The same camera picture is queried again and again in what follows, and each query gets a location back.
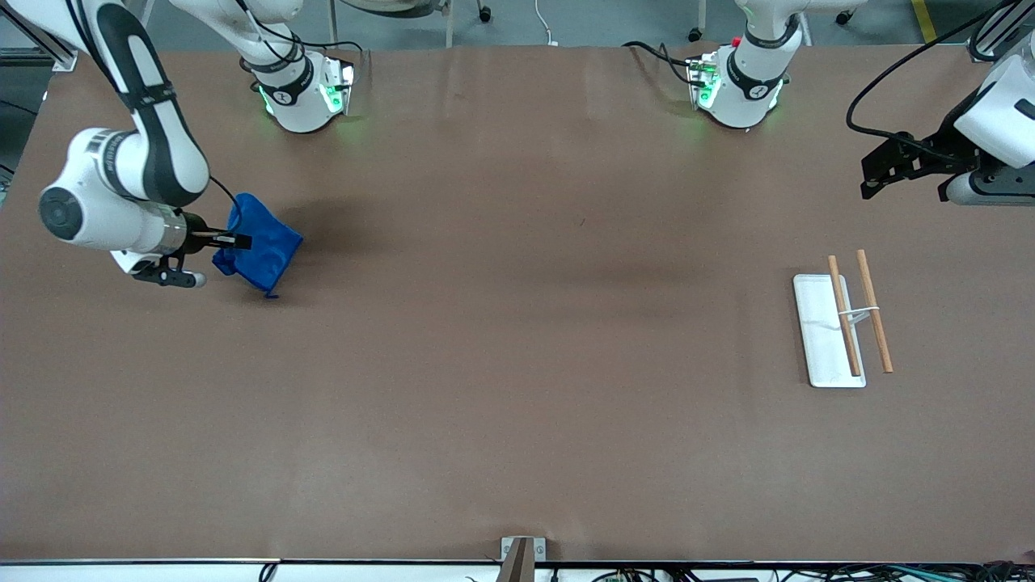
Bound aluminium frame post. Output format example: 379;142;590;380
966;0;1035;64
0;0;154;74

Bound wooden rack rod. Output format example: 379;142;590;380
855;249;894;374
826;255;863;377

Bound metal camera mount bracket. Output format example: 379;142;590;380
496;537;547;582

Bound grey office chair base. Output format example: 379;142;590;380
327;0;455;48

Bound white floor cable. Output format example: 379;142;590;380
533;0;560;47

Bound tangled cable bundle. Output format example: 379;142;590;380
590;562;1035;582

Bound black right arm base cable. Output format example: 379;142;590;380
239;0;369;91

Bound black left arm base cable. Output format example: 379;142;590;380
623;40;700;90

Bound white towel rack base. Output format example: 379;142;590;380
792;273;881;389

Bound blue microfibre towel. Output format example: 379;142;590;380
212;192;304;299

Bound black arm base cable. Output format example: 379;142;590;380
239;0;369;91
623;40;700;90

